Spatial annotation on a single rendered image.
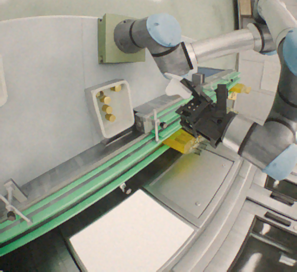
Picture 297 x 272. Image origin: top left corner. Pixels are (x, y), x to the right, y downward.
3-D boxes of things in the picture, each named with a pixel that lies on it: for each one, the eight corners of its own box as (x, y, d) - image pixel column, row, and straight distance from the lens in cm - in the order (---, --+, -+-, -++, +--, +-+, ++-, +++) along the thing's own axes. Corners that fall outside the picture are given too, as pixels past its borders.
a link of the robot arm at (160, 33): (145, 13, 60) (174, 5, 51) (161, 41, 64) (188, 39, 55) (125, 28, 53) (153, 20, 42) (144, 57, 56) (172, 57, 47)
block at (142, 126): (135, 130, 75) (144, 134, 71) (132, 114, 71) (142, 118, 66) (140, 127, 77) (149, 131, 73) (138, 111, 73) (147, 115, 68)
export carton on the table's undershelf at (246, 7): (238, -1, 616) (250, -2, 610) (241, 3, 656) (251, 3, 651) (240, 14, 594) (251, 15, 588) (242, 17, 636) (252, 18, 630)
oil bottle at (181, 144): (156, 140, 80) (188, 156, 70) (155, 132, 77) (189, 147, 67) (162, 136, 84) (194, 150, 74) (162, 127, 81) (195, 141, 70)
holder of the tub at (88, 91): (99, 141, 73) (107, 148, 67) (83, 88, 63) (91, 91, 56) (126, 127, 79) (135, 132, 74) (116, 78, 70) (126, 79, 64)
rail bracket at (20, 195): (21, 194, 75) (28, 237, 60) (-3, 166, 67) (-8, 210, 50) (29, 189, 73) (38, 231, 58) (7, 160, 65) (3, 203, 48)
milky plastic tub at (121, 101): (96, 133, 70) (105, 140, 63) (83, 88, 63) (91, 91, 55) (125, 119, 77) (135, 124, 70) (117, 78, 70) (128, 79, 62)
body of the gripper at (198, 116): (172, 109, 33) (216, 136, 27) (195, 87, 37) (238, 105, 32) (180, 128, 39) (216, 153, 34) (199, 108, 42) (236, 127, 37)
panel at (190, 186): (68, 239, 74) (115, 308, 64) (65, 238, 71) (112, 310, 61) (192, 143, 99) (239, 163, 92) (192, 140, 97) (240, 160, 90)
